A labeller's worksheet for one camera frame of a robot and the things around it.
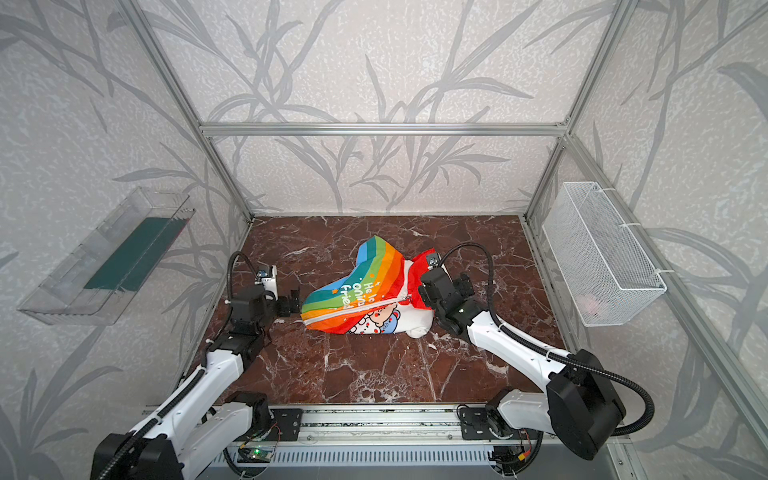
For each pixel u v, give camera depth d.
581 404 0.41
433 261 0.72
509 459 0.72
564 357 0.44
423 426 0.75
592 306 0.72
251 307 0.63
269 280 0.72
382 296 0.92
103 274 0.65
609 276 0.60
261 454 0.71
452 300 0.63
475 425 0.73
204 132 0.94
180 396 0.47
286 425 0.73
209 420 0.56
